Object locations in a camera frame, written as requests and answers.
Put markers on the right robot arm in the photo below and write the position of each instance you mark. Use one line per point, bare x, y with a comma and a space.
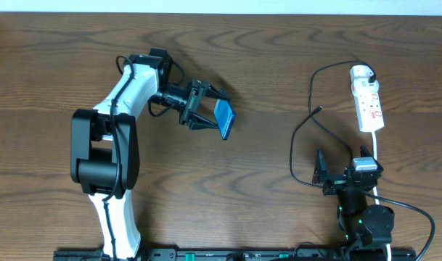
367, 227

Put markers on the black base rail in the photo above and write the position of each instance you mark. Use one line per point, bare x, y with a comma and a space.
303, 253

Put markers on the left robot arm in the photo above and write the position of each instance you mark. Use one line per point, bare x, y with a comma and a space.
105, 158

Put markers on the white power strip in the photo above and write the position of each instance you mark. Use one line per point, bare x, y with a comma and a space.
369, 113

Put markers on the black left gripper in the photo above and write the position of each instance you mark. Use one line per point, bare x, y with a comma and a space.
191, 104

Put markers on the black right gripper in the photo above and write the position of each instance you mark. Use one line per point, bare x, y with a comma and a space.
340, 182

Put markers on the blue Galaxy smartphone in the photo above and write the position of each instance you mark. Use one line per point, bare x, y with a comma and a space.
225, 115

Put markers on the white USB charger adapter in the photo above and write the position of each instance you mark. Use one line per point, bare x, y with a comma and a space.
363, 81

